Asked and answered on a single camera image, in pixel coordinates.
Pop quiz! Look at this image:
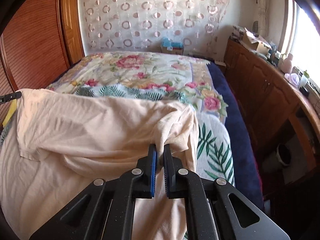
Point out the beige t-shirt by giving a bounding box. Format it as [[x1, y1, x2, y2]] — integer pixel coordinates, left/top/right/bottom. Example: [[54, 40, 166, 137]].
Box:
[[1, 89, 199, 239]]

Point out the palm leaf print sheet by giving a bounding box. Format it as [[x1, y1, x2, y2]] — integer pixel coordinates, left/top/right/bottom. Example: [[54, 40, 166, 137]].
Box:
[[1, 85, 234, 183]]

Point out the navy blue bedspread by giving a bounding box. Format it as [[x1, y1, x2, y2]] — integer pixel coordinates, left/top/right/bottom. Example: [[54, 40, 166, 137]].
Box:
[[207, 62, 265, 211]]

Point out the wooden slatted wardrobe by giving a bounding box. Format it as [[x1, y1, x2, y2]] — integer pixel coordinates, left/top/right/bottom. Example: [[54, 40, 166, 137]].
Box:
[[0, 0, 86, 123]]

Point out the long wooden cabinet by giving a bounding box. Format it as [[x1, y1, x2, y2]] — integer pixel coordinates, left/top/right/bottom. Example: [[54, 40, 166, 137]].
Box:
[[223, 39, 319, 170]]

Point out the floral blanket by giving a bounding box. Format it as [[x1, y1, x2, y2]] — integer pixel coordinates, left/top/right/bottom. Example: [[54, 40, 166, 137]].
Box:
[[47, 51, 228, 121]]

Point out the circle pattern sheer curtain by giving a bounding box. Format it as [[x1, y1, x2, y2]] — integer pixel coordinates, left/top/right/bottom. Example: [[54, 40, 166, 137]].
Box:
[[78, 0, 229, 55]]

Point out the pink bottle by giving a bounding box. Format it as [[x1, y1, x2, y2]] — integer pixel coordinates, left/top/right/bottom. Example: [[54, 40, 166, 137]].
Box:
[[281, 53, 293, 74]]

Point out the box with blue item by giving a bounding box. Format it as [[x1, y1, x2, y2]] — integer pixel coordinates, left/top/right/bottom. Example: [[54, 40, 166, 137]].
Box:
[[161, 37, 184, 55]]

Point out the cardboard box on cabinet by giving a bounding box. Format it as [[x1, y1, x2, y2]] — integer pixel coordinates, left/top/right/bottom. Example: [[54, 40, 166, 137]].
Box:
[[242, 28, 272, 56]]

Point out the window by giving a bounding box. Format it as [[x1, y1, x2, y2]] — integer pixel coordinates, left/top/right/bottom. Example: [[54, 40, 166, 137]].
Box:
[[282, 0, 319, 86]]

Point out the white side curtain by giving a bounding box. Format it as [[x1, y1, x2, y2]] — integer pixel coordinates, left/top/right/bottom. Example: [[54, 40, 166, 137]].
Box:
[[257, 0, 270, 37]]

